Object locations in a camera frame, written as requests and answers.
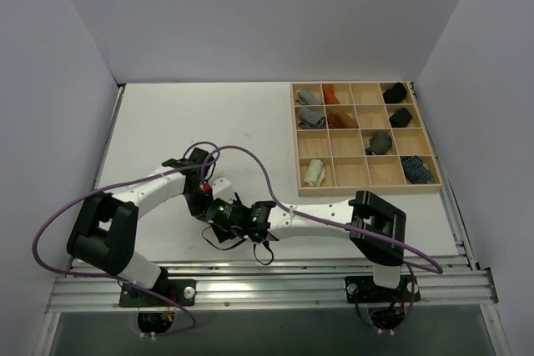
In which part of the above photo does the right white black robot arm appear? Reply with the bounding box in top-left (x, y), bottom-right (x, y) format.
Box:
top-left (206, 191), bottom-right (406, 300)

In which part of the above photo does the orange rolled cloth upper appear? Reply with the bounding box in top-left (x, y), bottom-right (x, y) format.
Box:
top-left (322, 83), bottom-right (340, 105)

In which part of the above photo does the blue striped rolled cloth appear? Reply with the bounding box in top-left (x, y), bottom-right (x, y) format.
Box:
top-left (400, 155), bottom-right (433, 184)

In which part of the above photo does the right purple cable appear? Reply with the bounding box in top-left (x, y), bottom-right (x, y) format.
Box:
top-left (199, 145), bottom-right (444, 328)

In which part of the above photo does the black rolled cloth lower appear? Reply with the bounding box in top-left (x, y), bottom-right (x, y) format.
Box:
top-left (389, 108), bottom-right (413, 128)

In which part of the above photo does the orange rolled cloth lower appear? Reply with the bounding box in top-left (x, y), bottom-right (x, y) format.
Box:
top-left (326, 111), bottom-right (359, 129)

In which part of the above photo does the purple cable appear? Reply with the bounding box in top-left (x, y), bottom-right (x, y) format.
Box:
top-left (199, 145), bottom-right (444, 328)
top-left (31, 141), bottom-right (222, 337)

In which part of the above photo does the black rolled cloth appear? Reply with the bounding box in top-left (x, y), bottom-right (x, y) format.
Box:
top-left (389, 108), bottom-right (413, 128)
top-left (380, 82), bottom-right (408, 104)

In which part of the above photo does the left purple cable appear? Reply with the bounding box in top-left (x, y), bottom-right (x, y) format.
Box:
top-left (31, 141), bottom-right (222, 337)

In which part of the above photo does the aluminium frame rail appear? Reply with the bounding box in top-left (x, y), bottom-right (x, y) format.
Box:
top-left (47, 255), bottom-right (497, 313)

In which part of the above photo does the dark grey rolled cloth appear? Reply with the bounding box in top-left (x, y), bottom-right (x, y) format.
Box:
top-left (365, 131), bottom-right (393, 156)

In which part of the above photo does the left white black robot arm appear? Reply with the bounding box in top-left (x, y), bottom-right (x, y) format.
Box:
top-left (67, 148), bottom-right (215, 305)

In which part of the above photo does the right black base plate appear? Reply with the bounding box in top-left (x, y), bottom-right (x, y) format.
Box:
top-left (344, 274), bottom-right (421, 304)

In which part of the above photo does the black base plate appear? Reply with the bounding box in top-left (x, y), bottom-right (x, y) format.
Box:
top-left (118, 278), bottom-right (196, 308)
top-left (344, 274), bottom-right (421, 304)

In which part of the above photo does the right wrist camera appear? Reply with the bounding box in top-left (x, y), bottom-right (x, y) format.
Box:
top-left (205, 178), bottom-right (240, 226)

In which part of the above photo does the orange rolled cloth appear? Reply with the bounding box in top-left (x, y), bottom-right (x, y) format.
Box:
top-left (322, 83), bottom-right (340, 105)
top-left (326, 111), bottom-right (359, 129)

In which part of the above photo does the wooden compartment tray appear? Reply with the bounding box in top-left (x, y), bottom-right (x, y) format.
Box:
top-left (290, 81), bottom-right (442, 196)

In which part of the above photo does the grey striped rolled cloth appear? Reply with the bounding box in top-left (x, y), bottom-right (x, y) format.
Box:
top-left (297, 108), bottom-right (326, 129)

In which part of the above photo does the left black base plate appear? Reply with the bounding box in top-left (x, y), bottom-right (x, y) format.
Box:
top-left (118, 278), bottom-right (196, 308)

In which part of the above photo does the black rolled cloth upper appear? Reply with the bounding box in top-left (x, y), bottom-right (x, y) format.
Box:
top-left (380, 82), bottom-right (408, 104)

